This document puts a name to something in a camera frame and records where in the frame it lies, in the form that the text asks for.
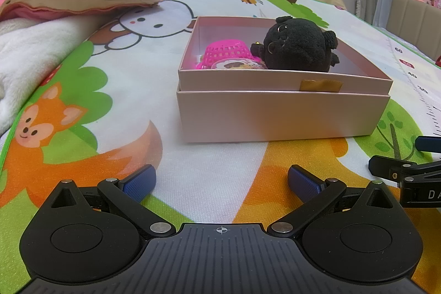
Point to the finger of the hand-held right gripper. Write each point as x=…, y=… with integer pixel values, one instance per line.
x=386, y=166
x=429, y=144

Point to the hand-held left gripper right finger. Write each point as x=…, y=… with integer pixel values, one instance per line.
x=305, y=182

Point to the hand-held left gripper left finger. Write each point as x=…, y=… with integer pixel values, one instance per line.
x=139, y=183

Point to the pink cardboard box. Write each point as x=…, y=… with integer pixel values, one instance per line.
x=275, y=118

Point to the round cartoon print badge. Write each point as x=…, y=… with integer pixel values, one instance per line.
x=237, y=65

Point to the black plush toy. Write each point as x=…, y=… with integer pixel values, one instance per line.
x=293, y=46

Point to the pink plastic basket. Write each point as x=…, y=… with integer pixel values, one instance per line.
x=224, y=51

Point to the cartoon animal play mat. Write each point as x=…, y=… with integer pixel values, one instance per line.
x=206, y=163

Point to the red cloth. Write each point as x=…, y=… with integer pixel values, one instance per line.
x=438, y=62

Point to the beige padded headboard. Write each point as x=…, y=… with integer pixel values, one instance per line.
x=410, y=18

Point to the white fleece blanket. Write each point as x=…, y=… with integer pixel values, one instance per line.
x=34, y=49

